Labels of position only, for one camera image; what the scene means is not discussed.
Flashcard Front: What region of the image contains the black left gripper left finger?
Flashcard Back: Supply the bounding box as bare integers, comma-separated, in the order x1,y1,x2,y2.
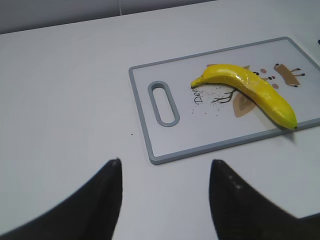
0,158,123,240

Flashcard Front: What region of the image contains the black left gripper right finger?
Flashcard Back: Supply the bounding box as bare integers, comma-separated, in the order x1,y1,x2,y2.
208,159,320,240

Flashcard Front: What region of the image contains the yellow plastic banana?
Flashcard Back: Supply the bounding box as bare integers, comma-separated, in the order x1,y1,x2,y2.
190,64,298,129

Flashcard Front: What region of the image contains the white grey-rimmed cutting board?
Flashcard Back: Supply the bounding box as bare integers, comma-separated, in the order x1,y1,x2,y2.
128,36,320,165

